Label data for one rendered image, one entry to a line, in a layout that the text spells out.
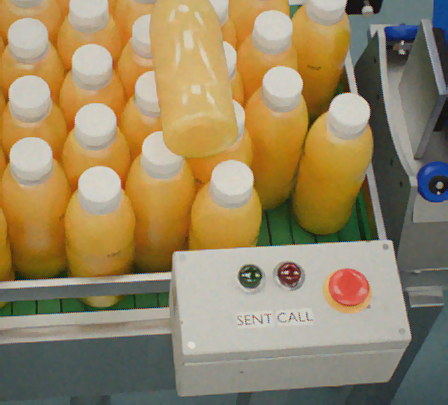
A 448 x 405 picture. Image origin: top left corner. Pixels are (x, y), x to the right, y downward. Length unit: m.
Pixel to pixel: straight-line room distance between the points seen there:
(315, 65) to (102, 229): 0.32
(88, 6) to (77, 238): 0.24
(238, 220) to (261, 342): 0.15
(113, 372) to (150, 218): 0.23
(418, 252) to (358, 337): 0.35
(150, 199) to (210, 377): 0.19
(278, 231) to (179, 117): 0.28
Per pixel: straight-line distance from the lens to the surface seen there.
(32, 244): 1.20
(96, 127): 1.14
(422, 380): 2.27
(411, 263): 1.39
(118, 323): 1.26
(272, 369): 1.08
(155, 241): 1.21
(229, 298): 1.05
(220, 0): 1.24
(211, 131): 1.09
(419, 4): 2.75
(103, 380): 1.36
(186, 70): 1.10
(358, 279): 1.06
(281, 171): 1.26
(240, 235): 1.15
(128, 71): 1.23
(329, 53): 1.28
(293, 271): 1.06
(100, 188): 1.10
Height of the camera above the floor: 2.04
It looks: 59 degrees down
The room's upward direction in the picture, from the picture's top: 9 degrees clockwise
